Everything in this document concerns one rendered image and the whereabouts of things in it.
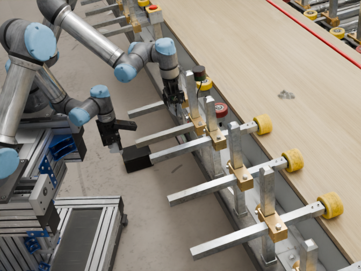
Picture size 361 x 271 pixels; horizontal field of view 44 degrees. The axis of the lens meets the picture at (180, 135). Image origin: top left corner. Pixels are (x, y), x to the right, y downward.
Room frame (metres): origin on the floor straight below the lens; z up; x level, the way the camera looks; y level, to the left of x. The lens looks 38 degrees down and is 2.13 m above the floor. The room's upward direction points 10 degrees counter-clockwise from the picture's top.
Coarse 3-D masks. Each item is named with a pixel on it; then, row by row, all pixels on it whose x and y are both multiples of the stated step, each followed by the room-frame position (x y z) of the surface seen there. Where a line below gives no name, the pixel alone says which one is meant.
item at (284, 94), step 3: (285, 90) 1.72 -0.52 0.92; (282, 93) 1.72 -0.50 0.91; (285, 93) 1.71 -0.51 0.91; (288, 93) 1.71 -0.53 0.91; (291, 93) 1.70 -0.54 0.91; (279, 96) 1.70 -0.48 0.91; (282, 96) 1.69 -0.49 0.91; (285, 96) 1.69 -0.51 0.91; (288, 96) 1.68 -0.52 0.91; (291, 96) 1.68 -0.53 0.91; (294, 96) 1.67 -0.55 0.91
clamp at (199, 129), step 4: (200, 116) 1.70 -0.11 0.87; (192, 120) 1.68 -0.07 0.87; (196, 120) 1.67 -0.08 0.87; (200, 120) 1.67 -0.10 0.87; (196, 124) 1.65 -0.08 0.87; (204, 124) 1.64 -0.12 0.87; (196, 128) 1.62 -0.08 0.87; (200, 128) 1.63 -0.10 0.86; (196, 132) 1.64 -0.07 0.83; (200, 132) 1.63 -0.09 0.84
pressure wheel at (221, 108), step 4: (216, 104) 1.72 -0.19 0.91; (220, 104) 1.72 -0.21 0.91; (224, 104) 1.71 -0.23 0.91; (216, 108) 1.70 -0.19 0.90; (220, 108) 1.69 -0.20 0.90; (224, 108) 1.68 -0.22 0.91; (216, 112) 1.66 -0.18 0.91; (220, 112) 1.66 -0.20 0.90; (224, 112) 1.66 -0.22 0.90; (216, 116) 1.66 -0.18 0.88; (220, 116) 1.66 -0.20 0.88; (224, 116) 1.66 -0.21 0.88; (220, 124) 1.69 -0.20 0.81
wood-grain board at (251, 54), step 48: (192, 0) 3.01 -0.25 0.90; (240, 0) 2.87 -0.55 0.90; (192, 48) 2.32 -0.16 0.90; (240, 48) 2.22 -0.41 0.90; (288, 48) 2.13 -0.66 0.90; (240, 96) 1.76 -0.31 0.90; (336, 96) 1.63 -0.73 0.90; (288, 144) 1.37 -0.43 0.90; (336, 144) 1.32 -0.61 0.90; (336, 192) 1.07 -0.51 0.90; (336, 240) 0.87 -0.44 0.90
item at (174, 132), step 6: (204, 120) 1.68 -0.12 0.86; (222, 120) 1.68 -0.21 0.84; (180, 126) 1.66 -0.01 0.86; (186, 126) 1.66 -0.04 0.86; (192, 126) 1.65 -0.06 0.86; (162, 132) 1.64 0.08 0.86; (168, 132) 1.64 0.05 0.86; (174, 132) 1.64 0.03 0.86; (180, 132) 1.64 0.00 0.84; (186, 132) 1.65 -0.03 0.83; (144, 138) 1.62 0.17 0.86; (150, 138) 1.62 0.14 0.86; (156, 138) 1.62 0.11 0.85; (162, 138) 1.62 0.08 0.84; (168, 138) 1.63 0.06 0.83; (138, 144) 1.60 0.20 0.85; (144, 144) 1.60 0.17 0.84
